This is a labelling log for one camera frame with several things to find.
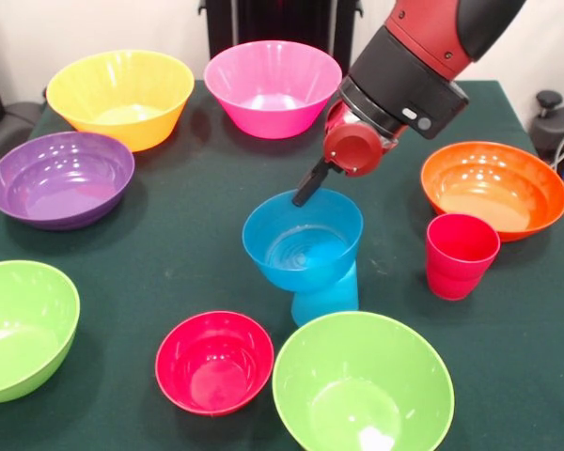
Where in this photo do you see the red plastic cup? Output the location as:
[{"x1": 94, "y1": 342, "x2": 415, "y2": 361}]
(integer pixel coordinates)
[{"x1": 425, "y1": 211, "x2": 502, "y2": 302}]

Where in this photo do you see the large yellow-orange plastic bowl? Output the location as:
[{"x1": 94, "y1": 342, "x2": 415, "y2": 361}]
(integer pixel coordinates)
[{"x1": 45, "y1": 49, "x2": 196, "y2": 153}]

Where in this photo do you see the dark green table cloth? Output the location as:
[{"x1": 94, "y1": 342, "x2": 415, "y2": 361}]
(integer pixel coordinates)
[{"x1": 0, "y1": 78, "x2": 564, "y2": 451}]

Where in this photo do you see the black floor stand base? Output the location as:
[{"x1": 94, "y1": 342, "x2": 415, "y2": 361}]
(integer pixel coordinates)
[{"x1": 529, "y1": 90, "x2": 564, "y2": 163}]

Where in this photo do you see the small blue plastic bowl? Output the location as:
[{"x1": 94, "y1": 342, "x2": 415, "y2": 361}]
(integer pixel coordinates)
[{"x1": 242, "y1": 187, "x2": 365, "y2": 293}]

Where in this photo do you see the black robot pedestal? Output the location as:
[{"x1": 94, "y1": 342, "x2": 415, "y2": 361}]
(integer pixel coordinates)
[{"x1": 205, "y1": 0, "x2": 391, "y2": 79}]

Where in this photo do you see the shallow orange plastic bowl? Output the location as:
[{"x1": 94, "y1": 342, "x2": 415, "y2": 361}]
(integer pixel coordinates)
[{"x1": 420, "y1": 141, "x2": 564, "y2": 243}]

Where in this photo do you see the light green plastic bowl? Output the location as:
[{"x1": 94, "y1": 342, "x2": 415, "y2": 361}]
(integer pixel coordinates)
[
  {"x1": 272, "y1": 310, "x2": 456, "y2": 451},
  {"x1": 0, "y1": 260, "x2": 81, "y2": 405}
]

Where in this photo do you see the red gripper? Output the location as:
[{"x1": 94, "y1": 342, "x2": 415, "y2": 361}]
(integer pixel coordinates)
[{"x1": 291, "y1": 101, "x2": 399, "y2": 208}]

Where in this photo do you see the blue plastic cup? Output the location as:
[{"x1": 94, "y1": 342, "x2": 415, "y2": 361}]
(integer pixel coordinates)
[{"x1": 290, "y1": 260, "x2": 360, "y2": 328}]

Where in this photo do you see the shallow purple plastic bowl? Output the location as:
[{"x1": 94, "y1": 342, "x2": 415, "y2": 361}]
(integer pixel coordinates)
[{"x1": 0, "y1": 131, "x2": 136, "y2": 231}]

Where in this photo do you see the large pink plastic bowl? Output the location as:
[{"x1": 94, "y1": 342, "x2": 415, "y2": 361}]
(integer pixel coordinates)
[{"x1": 203, "y1": 39, "x2": 343, "y2": 140}]

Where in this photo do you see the small red plastic bowl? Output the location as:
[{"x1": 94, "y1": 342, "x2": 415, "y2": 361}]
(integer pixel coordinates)
[{"x1": 154, "y1": 310, "x2": 274, "y2": 417}]

